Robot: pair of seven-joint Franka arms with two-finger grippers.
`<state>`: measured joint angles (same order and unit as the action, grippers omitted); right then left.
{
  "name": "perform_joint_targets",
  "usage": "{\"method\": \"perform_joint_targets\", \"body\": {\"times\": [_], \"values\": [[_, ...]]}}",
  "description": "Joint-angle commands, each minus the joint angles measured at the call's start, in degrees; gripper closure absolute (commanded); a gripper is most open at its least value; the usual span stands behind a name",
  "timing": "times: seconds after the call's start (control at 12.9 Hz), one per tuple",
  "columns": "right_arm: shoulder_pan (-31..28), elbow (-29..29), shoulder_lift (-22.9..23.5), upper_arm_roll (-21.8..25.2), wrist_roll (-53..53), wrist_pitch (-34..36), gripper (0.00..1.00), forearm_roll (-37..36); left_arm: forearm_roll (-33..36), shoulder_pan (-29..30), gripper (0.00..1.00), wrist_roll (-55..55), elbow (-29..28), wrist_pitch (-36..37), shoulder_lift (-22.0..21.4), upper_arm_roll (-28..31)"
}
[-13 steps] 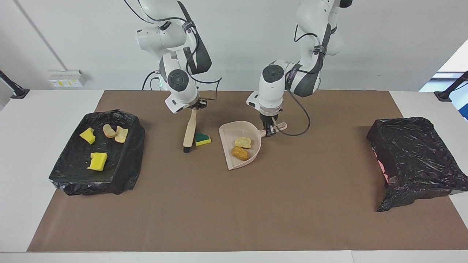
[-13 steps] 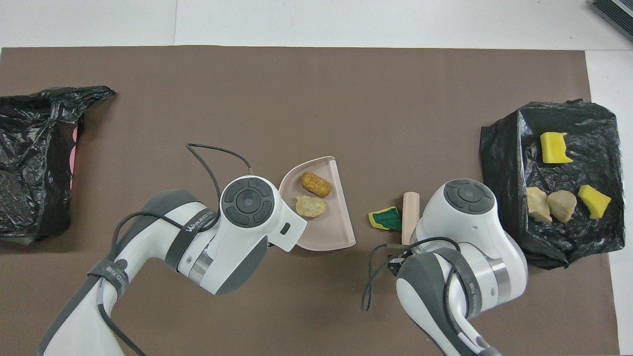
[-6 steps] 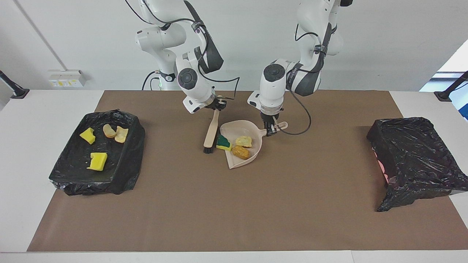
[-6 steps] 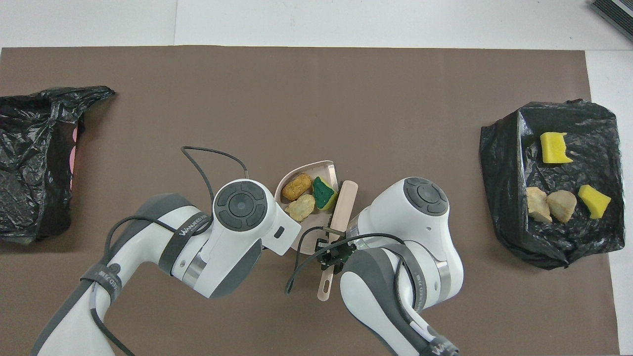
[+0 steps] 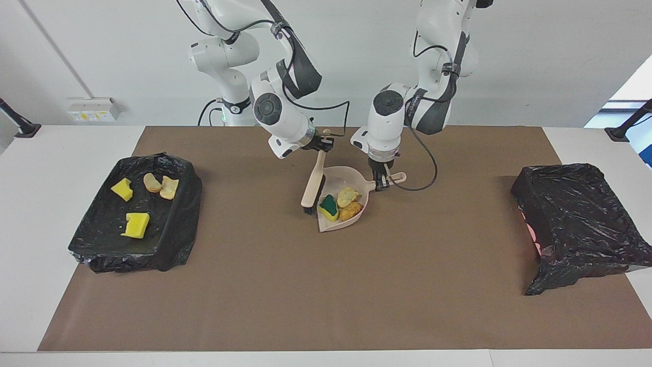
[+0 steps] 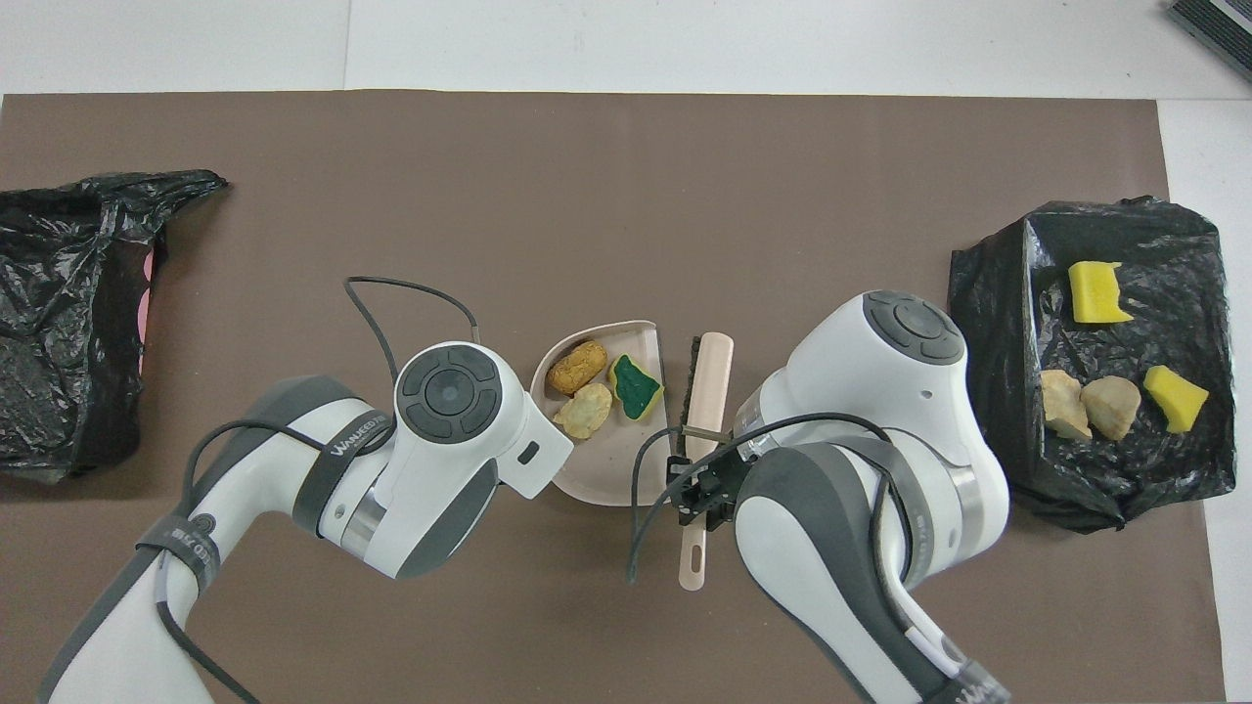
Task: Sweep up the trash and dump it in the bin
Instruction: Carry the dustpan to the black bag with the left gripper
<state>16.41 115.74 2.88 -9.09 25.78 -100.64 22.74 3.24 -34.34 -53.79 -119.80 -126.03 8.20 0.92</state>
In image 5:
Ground beige hand brush black bristles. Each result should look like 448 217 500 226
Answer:
301 129 332 215

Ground green and yellow sponge piece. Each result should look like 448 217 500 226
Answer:
318 194 340 222

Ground large notched yellow sponge piece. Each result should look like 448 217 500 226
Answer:
120 212 151 239

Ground beige plastic dustpan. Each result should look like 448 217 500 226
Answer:
317 166 408 233

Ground pale round foam lump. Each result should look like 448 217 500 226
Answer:
337 187 360 208

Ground black right base cable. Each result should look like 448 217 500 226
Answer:
197 98 225 126

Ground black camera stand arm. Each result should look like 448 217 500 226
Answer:
0 98 42 139
605 99 652 142

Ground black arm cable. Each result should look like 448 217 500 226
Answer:
176 0 351 138
385 31 439 192

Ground brown paper table mat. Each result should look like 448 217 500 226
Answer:
37 126 652 352

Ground white wall socket box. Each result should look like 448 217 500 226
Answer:
67 97 122 123

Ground small yellow sponge piece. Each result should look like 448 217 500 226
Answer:
111 178 134 202

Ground bright window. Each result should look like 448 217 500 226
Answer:
584 67 652 169

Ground black bag lined pink bin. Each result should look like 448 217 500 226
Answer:
510 163 652 297

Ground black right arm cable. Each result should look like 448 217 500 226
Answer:
176 0 351 138

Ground yellowish foam lump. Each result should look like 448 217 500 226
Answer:
159 176 180 200

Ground orange brown bread shaped lump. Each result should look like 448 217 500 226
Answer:
339 201 364 222

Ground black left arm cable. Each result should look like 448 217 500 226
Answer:
385 31 439 192

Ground white wall cable conduit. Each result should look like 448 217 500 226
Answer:
19 0 96 100

